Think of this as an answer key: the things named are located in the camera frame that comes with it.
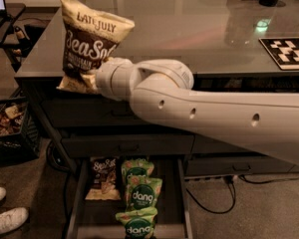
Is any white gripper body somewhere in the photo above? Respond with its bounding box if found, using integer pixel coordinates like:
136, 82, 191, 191
96, 58, 133, 101

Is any brown sea salt chip bag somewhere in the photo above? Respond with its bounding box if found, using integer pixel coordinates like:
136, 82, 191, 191
58, 0, 135, 94
86, 157, 121, 200

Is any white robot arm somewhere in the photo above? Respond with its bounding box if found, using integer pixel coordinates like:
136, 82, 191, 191
96, 58, 299, 165

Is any top left drawer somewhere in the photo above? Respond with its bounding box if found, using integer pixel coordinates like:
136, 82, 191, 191
42, 97, 145, 127

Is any middle left drawer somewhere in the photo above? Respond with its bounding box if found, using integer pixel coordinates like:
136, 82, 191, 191
62, 134, 193, 157

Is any rear green dang chip bag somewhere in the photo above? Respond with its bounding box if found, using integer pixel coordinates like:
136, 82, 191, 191
121, 158, 154, 183

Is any green dang chip bag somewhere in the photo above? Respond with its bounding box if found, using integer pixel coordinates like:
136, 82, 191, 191
116, 207, 157, 239
121, 158, 154, 183
126, 175, 162, 211

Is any middle right drawer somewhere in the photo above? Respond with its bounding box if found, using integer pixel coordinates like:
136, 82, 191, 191
192, 133, 250, 154

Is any middle green dang chip bag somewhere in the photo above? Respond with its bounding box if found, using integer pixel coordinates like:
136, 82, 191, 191
126, 175, 162, 211

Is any open bottom left drawer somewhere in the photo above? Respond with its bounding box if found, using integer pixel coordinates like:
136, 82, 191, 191
66, 156, 192, 239

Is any bottom right drawer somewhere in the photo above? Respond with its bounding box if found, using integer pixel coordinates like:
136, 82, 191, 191
185, 154, 299, 177

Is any front green dang chip bag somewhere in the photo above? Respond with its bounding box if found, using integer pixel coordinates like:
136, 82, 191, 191
116, 207, 157, 239

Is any black crate of snacks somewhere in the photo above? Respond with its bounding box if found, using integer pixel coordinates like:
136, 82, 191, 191
0, 97, 41, 167

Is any black white marker board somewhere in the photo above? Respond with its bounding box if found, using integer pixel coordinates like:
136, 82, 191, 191
259, 37, 299, 71

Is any dark cabinet frame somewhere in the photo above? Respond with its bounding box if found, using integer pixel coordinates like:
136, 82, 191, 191
15, 71, 299, 174

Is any black power cable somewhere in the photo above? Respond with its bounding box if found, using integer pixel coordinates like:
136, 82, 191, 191
185, 173, 299, 215

